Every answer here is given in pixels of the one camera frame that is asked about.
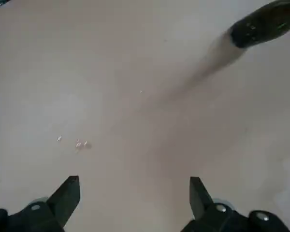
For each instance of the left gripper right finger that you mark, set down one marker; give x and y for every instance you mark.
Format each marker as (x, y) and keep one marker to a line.
(220, 217)

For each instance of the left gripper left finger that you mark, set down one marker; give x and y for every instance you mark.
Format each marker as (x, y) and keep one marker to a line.
(46, 215)

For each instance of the dark glass bottle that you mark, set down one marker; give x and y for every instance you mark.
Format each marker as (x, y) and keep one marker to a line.
(263, 26)

